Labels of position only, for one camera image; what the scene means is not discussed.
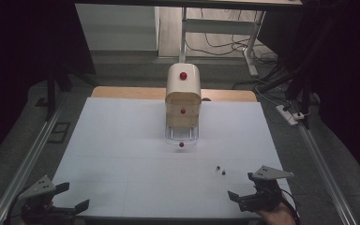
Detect white metal desk frame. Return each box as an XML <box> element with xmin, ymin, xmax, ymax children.
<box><xmin>177</xmin><ymin>6</ymin><xmax>267</xmax><ymax>79</ymax></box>

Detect person's right hand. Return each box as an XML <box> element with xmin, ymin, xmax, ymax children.
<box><xmin>255</xmin><ymin>202</ymin><xmax>298</xmax><ymax>225</ymax></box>

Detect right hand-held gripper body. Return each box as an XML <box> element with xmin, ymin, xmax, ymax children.
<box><xmin>238</xmin><ymin>165</ymin><xmax>295</xmax><ymax>213</ymax></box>

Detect white mini drawer cabinet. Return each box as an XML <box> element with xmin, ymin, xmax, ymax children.
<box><xmin>164</xmin><ymin>62</ymin><xmax>203</xmax><ymax>129</ymax></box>

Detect black floor cables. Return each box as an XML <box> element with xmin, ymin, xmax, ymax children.
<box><xmin>185</xmin><ymin>8</ymin><xmax>279</xmax><ymax>65</ymax></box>

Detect clear drawer with red knob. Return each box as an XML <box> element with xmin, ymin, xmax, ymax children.
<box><xmin>164</xmin><ymin>125</ymin><xmax>201</xmax><ymax>148</ymax></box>

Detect white power strip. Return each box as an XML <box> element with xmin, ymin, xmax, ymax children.
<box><xmin>275</xmin><ymin>104</ymin><xmax>305</xmax><ymax>127</ymax></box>

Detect black tripod stand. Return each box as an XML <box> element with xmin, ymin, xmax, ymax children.
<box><xmin>257</xmin><ymin>12</ymin><xmax>338</xmax><ymax>130</ymax></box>

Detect wooden table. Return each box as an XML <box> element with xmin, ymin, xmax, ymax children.
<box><xmin>90</xmin><ymin>85</ymin><xmax>259</xmax><ymax>103</ymax></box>

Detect metal floor rail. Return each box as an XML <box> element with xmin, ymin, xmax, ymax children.
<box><xmin>0</xmin><ymin>93</ymin><xmax>68</xmax><ymax>225</ymax></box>
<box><xmin>296</xmin><ymin>121</ymin><xmax>359</xmax><ymax>225</ymax></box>

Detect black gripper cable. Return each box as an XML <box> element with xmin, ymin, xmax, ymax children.
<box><xmin>280</xmin><ymin>189</ymin><xmax>302</xmax><ymax>225</ymax></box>

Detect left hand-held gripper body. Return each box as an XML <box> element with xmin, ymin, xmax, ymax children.
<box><xmin>18</xmin><ymin>175</ymin><xmax>77</xmax><ymax>225</ymax></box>

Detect white paper mat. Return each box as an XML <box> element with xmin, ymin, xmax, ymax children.
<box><xmin>52</xmin><ymin>97</ymin><xmax>293</xmax><ymax>220</ymax></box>

